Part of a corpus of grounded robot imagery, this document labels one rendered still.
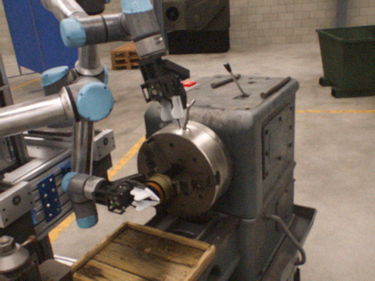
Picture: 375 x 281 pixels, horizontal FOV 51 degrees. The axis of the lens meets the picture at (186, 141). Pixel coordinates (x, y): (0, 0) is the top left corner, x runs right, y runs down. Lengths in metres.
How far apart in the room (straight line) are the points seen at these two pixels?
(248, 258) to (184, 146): 0.54
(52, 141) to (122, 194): 0.65
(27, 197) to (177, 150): 0.51
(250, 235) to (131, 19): 0.88
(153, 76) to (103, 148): 0.70
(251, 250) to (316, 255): 1.24
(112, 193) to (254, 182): 0.50
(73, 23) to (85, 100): 0.24
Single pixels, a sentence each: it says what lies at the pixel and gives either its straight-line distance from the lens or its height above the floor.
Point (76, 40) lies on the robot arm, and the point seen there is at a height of 1.56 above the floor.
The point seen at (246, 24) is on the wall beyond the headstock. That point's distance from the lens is 11.35.
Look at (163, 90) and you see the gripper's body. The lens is 1.01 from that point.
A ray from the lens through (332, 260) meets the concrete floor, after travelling 2.72.
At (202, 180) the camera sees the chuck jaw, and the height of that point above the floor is 1.11.
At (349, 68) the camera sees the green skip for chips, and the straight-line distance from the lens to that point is 5.82.
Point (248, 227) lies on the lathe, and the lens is 1.47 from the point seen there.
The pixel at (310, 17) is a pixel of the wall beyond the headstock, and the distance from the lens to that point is 11.26.
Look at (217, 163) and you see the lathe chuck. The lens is 1.25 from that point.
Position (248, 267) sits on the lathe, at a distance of 1.59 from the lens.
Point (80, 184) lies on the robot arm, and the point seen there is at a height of 1.10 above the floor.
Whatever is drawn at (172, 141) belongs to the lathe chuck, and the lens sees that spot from 1.26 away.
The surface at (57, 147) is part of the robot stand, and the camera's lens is 1.76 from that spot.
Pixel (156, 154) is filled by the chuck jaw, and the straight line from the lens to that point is 1.27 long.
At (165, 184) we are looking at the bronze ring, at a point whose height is 1.11.
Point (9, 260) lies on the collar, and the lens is 0.98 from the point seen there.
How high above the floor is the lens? 1.67
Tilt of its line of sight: 22 degrees down
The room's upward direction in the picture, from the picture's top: 5 degrees counter-clockwise
